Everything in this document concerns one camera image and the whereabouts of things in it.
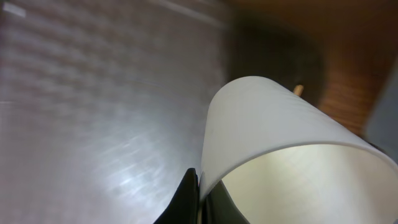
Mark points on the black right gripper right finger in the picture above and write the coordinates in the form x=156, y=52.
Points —
x=219, y=208

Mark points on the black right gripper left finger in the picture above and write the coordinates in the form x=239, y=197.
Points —
x=183, y=207

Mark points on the cream plastic cup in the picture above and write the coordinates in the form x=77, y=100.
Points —
x=281, y=160

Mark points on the wooden chopstick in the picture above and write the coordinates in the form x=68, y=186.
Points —
x=298, y=90

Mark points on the grey plastic dishwasher rack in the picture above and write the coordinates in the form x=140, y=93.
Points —
x=381, y=128

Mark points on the dark brown serving tray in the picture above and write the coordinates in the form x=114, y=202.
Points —
x=104, y=103

